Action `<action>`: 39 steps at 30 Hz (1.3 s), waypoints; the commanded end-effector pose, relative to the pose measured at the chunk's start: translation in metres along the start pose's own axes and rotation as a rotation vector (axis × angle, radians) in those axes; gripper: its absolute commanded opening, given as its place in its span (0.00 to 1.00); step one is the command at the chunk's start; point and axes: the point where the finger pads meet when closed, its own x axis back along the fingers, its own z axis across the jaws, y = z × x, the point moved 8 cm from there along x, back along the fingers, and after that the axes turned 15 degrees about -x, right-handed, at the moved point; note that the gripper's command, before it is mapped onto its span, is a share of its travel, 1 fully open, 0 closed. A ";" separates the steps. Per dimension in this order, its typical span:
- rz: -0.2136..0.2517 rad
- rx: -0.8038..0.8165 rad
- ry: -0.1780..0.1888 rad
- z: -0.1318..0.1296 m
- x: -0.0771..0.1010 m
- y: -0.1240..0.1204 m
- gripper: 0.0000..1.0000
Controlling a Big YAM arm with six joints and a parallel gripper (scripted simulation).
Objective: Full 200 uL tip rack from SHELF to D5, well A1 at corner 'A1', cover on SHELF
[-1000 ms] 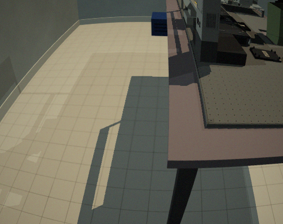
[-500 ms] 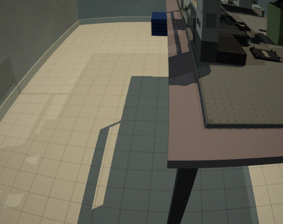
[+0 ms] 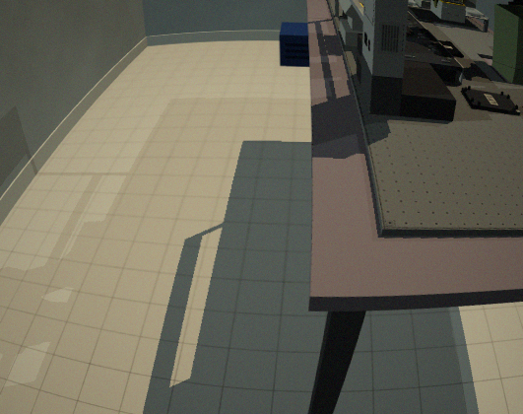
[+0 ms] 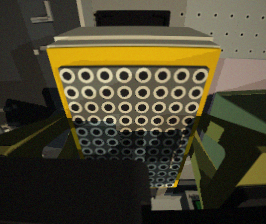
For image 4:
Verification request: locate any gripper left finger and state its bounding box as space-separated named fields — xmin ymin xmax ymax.
xmin=0 ymin=112 xmax=78 ymax=159

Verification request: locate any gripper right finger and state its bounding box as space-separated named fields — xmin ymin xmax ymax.
xmin=189 ymin=112 xmax=266 ymax=209

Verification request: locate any tip rack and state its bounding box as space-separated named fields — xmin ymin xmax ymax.
xmin=46 ymin=26 xmax=221 ymax=187

